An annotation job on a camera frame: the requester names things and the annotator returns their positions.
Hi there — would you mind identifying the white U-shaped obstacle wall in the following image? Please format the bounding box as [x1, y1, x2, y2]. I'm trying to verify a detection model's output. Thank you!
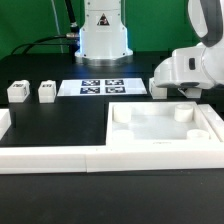
[0, 104, 224, 174]

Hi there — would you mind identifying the white marker sheet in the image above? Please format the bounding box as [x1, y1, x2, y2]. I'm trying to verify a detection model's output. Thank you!
[58, 78, 147, 97]

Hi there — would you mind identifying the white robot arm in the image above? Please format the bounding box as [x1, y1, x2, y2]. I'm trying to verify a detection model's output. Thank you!
[75, 0, 224, 99]

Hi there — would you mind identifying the black cable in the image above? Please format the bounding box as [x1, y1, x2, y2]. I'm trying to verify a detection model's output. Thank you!
[10, 0, 81, 64]

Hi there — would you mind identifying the white square table top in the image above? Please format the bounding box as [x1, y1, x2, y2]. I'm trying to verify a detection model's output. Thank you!
[106, 102, 221, 145]

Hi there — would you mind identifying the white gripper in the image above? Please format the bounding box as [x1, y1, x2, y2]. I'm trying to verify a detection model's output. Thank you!
[178, 88, 202, 99]

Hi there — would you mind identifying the grey thin cable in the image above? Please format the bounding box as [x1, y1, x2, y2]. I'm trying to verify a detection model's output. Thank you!
[50, 0, 65, 54]

